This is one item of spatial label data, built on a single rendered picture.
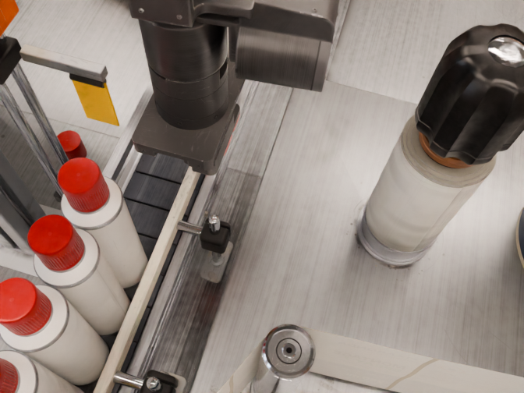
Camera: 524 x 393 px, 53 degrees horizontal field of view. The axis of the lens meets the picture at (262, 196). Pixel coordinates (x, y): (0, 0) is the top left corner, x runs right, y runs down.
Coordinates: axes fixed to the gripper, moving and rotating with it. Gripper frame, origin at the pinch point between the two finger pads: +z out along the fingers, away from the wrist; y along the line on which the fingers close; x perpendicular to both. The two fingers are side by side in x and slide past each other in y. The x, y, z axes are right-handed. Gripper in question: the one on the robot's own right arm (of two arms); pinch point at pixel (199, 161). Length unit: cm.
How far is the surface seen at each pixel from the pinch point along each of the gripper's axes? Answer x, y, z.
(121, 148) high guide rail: 9.9, 2.1, 5.5
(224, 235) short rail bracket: -3.1, -2.6, 9.7
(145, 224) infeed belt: 6.6, -2.4, 13.6
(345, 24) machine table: -9.1, 42.2, 19.0
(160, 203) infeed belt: 6.0, 0.7, 13.7
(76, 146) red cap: 19.9, 6.1, 15.4
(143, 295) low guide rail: 2.7, -11.2, 10.1
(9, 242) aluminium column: 21.6, -8.3, 16.0
